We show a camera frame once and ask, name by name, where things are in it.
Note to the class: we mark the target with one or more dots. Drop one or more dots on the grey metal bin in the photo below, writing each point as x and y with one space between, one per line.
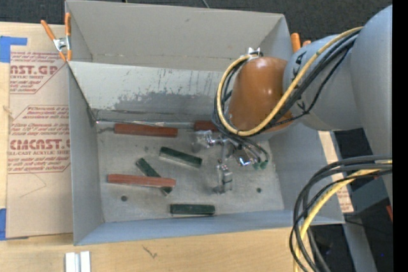
178 38

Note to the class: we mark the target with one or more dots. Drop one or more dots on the brown cardboard board red print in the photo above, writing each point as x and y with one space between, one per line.
38 124

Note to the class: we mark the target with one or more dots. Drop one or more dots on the red-brown flat block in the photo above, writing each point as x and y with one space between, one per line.
145 130
140 180
204 126

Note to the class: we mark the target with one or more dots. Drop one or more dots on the dark green flat block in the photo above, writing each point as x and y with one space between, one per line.
147 168
192 209
180 156

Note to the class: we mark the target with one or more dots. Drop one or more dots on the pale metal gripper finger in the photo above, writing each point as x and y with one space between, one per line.
225 181
200 142

